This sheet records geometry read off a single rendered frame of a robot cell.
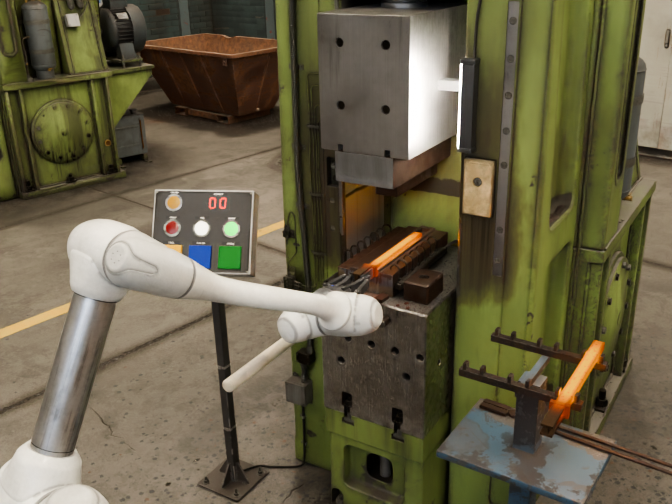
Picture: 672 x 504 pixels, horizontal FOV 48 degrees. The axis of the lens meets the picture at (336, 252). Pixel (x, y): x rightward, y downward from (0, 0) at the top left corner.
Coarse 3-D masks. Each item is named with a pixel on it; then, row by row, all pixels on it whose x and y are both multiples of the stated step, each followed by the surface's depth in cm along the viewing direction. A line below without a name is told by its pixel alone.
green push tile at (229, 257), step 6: (222, 246) 247; (228, 246) 247; (234, 246) 246; (240, 246) 246; (222, 252) 247; (228, 252) 246; (234, 252) 246; (240, 252) 246; (222, 258) 246; (228, 258) 246; (234, 258) 246; (240, 258) 246; (222, 264) 246; (228, 264) 246; (234, 264) 246; (240, 264) 246
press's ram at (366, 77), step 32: (320, 32) 218; (352, 32) 213; (384, 32) 208; (416, 32) 207; (448, 32) 225; (320, 64) 222; (352, 64) 217; (384, 64) 211; (416, 64) 211; (448, 64) 229; (320, 96) 226; (352, 96) 220; (384, 96) 215; (416, 96) 214; (448, 96) 234; (352, 128) 224; (384, 128) 218; (416, 128) 218; (448, 128) 238
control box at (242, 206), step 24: (168, 192) 252; (192, 192) 251; (216, 192) 250; (240, 192) 249; (168, 216) 251; (192, 216) 250; (216, 216) 249; (240, 216) 248; (168, 240) 250; (192, 240) 249; (216, 240) 248; (240, 240) 247; (216, 264) 247
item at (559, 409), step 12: (600, 348) 198; (588, 360) 193; (576, 372) 188; (588, 372) 189; (576, 384) 183; (564, 396) 178; (552, 408) 173; (564, 408) 173; (552, 420) 169; (540, 432) 169; (552, 432) 169
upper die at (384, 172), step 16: (448, 144) 253; (336, 160) 231; (352, 160) 228; (368, 160) 225; (384, 160) 222; (400, 160) 224; (416, 160) 234; (432, 160) 244; (336, 176) 233; (352, 176) 230; (368, 176) 227; (384, 176) 224; (400, 176) 226
